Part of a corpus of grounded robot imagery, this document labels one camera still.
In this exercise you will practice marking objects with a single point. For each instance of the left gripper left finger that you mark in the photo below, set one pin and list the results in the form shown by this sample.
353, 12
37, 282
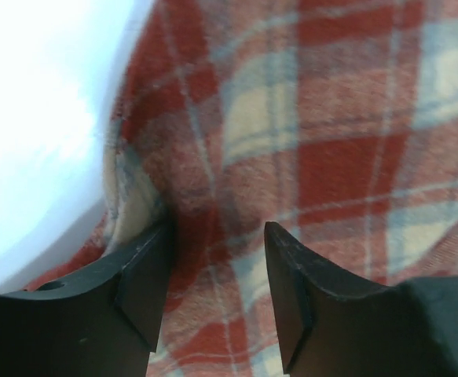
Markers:
101, 320

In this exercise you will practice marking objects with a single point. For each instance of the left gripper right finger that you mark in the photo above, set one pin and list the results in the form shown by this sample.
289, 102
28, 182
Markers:
331, 322

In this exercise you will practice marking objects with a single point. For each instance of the red plaid skirt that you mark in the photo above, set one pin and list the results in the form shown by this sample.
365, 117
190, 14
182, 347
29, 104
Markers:
338, 119

